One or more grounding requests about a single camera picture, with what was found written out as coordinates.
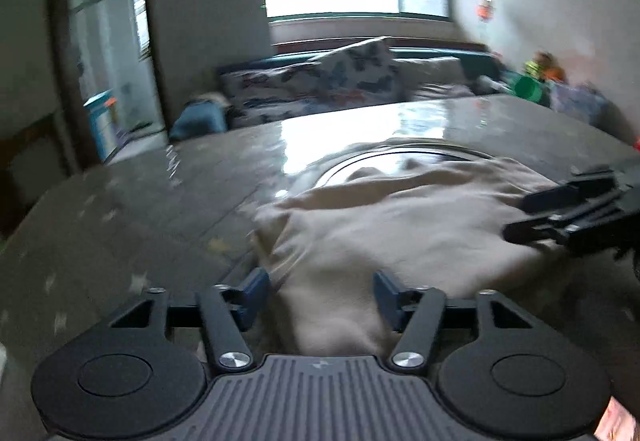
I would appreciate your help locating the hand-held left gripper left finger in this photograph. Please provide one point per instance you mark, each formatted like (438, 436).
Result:
(254, 296)

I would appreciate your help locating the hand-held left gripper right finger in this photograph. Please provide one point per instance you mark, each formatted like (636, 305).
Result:
(390, 298)

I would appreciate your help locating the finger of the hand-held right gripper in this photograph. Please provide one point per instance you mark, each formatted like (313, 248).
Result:
(565, 198)
(550, 228)

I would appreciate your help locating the cream sweater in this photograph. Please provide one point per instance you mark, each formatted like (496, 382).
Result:
(400, 231)

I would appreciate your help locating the clear plastic storage box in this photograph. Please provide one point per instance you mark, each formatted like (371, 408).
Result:
(580, 105)

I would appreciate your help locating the green plastic basin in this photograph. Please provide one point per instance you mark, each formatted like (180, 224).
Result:
(530, 90)

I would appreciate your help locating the orange toy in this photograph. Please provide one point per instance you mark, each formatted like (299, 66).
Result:
(557, 73)

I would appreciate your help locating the round black induction cooker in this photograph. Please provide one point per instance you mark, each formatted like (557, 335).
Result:
(370, 166)

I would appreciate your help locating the stuffed toy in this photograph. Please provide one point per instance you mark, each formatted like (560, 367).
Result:
(539, 65)

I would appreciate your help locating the beige pillow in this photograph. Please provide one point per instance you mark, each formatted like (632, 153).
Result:
(435, 76)

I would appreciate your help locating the blue quilted cushion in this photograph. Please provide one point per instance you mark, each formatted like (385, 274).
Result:
(197, 121)

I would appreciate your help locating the teal sofa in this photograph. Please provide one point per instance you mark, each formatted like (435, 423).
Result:
(435, 55)

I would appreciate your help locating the smartphone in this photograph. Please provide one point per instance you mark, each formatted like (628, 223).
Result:
(617, 421)

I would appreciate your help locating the colourful pinwheel toy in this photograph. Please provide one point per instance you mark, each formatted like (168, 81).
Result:
(486, 8)

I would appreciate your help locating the long butterfly print cushion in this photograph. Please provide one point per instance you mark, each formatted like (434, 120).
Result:
(270, 88)

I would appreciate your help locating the blue white cabinet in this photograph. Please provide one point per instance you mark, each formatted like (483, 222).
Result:
(102, 126)

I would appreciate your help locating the square butterfly print cushion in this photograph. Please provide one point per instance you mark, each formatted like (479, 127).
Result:
(360, 68)

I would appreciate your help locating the dark wooden door frame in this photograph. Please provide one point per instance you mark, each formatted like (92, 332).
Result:
(60, 46)

